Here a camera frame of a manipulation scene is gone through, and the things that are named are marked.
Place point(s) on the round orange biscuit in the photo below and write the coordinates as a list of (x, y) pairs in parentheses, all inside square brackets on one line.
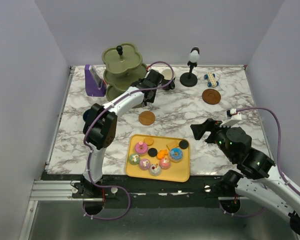
[(148, 140)]

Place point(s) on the black patterned sandwich cookie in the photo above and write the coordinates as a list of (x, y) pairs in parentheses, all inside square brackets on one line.
[(183, 144)]

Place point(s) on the toy car blue wheels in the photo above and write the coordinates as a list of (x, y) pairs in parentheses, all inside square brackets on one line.
[(212, 82)]

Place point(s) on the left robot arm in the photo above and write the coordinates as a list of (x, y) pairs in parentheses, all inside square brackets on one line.
[(101, 124)]

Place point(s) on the rectangular beige biscuit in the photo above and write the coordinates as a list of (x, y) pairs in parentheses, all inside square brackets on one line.
[(173, 144)]

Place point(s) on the blue frosted donut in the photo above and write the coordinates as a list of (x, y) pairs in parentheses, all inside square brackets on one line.
[(175, 154)]

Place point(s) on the pink snowball cake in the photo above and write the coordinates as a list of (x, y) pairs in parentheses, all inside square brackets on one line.
[(165, 163)]

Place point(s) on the yellow serving tray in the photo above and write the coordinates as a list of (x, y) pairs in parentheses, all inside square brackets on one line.
[(178, 172)]

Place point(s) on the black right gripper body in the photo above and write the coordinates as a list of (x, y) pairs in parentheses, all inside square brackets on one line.
[(219, 133)]

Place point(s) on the purple box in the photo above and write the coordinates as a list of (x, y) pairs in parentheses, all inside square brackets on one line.
[(95, 86)]

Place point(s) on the black lamp white bulb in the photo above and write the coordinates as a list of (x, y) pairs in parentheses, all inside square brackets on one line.
[(189, 79)]

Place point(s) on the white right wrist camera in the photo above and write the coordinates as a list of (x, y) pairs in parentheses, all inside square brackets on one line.
[(233, 117)]

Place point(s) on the green tiered cake stand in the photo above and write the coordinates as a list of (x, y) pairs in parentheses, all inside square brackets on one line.
[(123, 66)]

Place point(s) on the orange fish cookie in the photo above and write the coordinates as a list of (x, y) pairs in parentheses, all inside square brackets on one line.
[(161, 154)]

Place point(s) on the grey snowball cake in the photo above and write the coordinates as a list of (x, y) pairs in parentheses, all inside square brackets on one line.
[(155, 170)]

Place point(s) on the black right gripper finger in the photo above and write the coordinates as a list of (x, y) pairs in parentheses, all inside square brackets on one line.
[(199, 130), (210, 138)]

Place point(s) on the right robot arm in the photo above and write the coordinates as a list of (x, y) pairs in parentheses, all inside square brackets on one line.
[(258, 177)]

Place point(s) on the pink frosted donut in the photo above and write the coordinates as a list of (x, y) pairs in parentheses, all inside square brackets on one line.
[(141, 148)]

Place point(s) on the dark wooden coaster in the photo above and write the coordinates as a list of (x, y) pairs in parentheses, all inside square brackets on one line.
[(211, 96)]

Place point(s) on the purple snowball cake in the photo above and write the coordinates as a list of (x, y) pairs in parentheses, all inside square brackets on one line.
[(144, 164)]

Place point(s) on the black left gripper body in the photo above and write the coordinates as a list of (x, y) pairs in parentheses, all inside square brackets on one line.
[(152, 98)]

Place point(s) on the green snowball cake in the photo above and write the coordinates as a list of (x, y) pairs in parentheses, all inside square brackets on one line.
[(134, 159)]

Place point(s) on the black cream mug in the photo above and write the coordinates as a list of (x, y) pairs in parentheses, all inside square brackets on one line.
[(167, 75)]

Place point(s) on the dark blue mug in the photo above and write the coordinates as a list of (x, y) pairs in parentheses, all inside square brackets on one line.
[(85, 115)]

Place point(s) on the light wooden coaster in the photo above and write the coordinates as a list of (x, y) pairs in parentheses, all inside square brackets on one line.
[(146, 118)]

